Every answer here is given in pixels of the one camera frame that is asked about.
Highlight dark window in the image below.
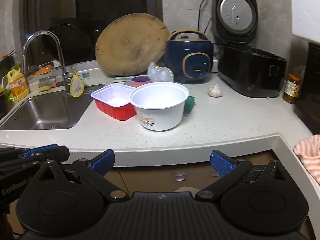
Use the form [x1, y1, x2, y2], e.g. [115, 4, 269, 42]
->
[20, 0, 163, 64]

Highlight clear plastic bag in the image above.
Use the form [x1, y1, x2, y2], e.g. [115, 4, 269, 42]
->
[147, 62, 174, 83]

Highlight green sachet packet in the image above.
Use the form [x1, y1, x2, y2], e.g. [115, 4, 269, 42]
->
[184, 95, 197, 113]

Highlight yellow dish soap bottle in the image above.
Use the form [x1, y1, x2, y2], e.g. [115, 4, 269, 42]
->
[7, 69, 30, 102]

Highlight black oven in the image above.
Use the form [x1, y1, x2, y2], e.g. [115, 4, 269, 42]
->
[294, 42, 320, 135]

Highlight red plastic food tray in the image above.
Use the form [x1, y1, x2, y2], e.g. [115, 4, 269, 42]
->
[90, 84, 137, 121]

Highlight black wok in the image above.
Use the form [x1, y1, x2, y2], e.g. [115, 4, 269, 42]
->
[41, 23, 95, 65]

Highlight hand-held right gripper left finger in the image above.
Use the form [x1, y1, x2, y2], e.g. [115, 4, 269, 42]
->
[32, 149, 128, 202]

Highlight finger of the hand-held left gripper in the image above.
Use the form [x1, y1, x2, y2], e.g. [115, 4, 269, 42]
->
[0, 144, 60, 158]
[0, 145, 70, 178]

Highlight purple snack packet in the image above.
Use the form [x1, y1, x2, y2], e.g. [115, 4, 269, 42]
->
[131, 76, 152, 88]

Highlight garlic bulb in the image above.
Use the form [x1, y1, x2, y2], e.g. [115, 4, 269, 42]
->
[207, 84, 223, 97]

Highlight chrome kitchen faucet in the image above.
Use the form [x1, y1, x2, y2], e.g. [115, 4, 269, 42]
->
[22, 30, 71, 93]

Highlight black rice cooker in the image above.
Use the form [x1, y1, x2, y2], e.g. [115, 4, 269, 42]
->
[212, 0, 287, 98]

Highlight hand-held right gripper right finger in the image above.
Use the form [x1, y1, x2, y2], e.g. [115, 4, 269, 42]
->
[196, 150, 287, 202]

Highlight blue rice cooker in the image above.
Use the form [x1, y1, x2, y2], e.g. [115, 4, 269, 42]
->
[164, 30, 214, 84]

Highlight round wooden cutting board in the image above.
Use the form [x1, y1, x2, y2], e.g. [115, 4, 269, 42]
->
[95, 14, 170, 77]

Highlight black power cable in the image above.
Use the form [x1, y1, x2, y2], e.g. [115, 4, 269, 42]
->
[198, 0, 213, 33]

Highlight grey yellow sponge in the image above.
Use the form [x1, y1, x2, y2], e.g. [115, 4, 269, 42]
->
[38, 76, 57, 92]

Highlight white range hood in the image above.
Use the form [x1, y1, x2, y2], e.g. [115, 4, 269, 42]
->
[290, 0, 320, 45]

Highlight white paper bowl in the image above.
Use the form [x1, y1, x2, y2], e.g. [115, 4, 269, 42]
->
[129, 81, 189, 132]

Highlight orange cloth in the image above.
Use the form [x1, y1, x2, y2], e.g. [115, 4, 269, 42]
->
[34, 64, 54, 76]

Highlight stainless steel sink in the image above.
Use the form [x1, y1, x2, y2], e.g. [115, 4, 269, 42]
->
[0, 90, 95, 131]

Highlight striped pink towel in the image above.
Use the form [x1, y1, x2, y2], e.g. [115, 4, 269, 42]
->
[293, 134, 320, 183]

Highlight yellow mesh scrubber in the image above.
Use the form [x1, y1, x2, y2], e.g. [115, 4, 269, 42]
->
[69, 73, 85, 97]

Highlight glass sauce jar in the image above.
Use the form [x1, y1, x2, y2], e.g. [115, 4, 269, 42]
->
[282, 73, 303, 104]

